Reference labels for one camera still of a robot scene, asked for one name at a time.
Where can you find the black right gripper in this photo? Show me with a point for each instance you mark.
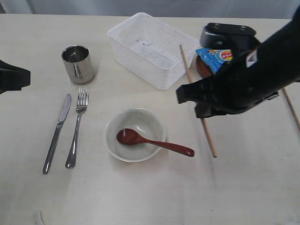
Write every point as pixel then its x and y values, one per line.
pixel 235 88

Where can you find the speckled white ceramic bowl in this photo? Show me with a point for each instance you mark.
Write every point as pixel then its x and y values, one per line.
pixel 145 123

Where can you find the blue Lays chips bag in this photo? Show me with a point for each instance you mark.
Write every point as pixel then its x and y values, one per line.
pixel 213 58

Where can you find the dark brown wooden spoon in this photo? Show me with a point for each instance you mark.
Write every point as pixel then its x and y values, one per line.
pixel 129 136

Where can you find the silver table knife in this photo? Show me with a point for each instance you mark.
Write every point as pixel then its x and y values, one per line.
pixel 59 125

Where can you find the wooden chopstick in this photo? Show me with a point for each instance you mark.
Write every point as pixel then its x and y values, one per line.
pixel 294 114
pixel 203 121

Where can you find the silver fork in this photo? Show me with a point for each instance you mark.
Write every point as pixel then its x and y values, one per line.
pixel 81 108

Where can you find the brown round plate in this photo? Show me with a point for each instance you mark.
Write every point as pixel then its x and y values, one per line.
pixel 203 70

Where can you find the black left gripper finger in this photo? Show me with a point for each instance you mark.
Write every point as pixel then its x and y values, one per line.
pixel 13 78

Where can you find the white perforated plastic basket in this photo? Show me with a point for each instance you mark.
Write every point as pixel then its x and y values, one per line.
pixel 151 49

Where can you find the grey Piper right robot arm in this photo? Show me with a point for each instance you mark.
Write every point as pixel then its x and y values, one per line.
pixel 283 47

